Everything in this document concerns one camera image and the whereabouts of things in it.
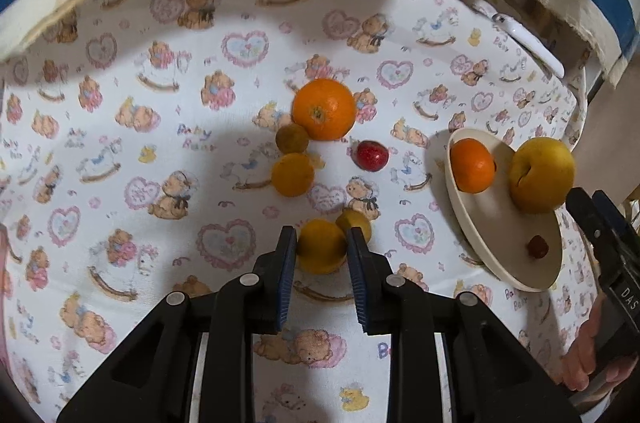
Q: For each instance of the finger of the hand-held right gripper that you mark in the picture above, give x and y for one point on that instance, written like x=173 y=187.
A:
x=585 y=218
x=617 y=228

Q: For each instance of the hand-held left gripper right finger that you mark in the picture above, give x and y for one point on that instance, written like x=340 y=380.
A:
x=357 y=283

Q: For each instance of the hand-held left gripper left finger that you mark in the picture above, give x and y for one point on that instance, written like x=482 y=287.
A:
x=286 y=278

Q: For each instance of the yellow cherry tomato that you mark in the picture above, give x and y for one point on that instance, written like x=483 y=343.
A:
x=292 y=138
x=357 y=223
x=322 y=248
x=292 y=174

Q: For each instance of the red cherry tomato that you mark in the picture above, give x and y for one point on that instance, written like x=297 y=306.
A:
x=372 y=154
x=537 y=246

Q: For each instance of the large yellow grapefruit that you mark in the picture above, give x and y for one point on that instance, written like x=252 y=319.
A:
x=542 y=175

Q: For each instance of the beige plate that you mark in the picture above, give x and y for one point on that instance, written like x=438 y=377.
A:
x=500 y=233

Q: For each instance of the orange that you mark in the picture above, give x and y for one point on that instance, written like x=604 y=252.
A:
x=472 y=165
x=324 y=108

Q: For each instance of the person's right hand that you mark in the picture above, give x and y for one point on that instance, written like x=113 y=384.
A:
x=582 y=353

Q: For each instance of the wooden cabinet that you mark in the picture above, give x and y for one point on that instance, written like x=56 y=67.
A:
x=612 y=128

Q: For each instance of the white handheld device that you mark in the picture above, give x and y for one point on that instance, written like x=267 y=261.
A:
x=525 y=38

